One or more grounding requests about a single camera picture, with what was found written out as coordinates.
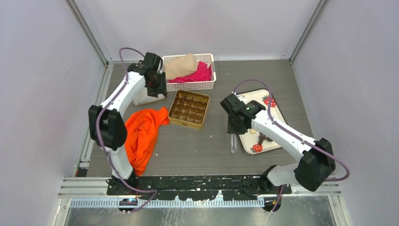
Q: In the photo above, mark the white slotted cable duct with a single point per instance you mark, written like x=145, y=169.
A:
x=129, y=203

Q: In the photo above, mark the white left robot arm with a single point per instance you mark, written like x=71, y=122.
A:
x=144, y=82

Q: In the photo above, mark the white plastic basket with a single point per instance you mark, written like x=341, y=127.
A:
x=207, y=58

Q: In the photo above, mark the orange cloth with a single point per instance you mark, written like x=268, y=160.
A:
x=143, y=130

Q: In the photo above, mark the strawberry pattern tray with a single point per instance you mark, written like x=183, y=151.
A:
x=252, y=142

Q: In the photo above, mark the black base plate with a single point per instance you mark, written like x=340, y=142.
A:
x=196, y=188

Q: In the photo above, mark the silver box lid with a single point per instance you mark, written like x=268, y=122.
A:
x=142, y=97

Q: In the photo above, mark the metal tongs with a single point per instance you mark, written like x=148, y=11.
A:
x=233, y=143

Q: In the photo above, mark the beige cloth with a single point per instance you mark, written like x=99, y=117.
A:
x=179, y=66

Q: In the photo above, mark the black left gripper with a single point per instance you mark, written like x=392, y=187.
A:
x=162, y=89

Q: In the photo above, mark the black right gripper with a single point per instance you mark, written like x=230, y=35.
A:
x=232, y=130

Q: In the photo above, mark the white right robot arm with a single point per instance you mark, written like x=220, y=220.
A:
x=314, y=158

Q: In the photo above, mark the gold chocolate tray box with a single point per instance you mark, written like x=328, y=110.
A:
x=189, y=109

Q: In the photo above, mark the pink cloth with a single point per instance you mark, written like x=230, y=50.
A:
x=204, y=73

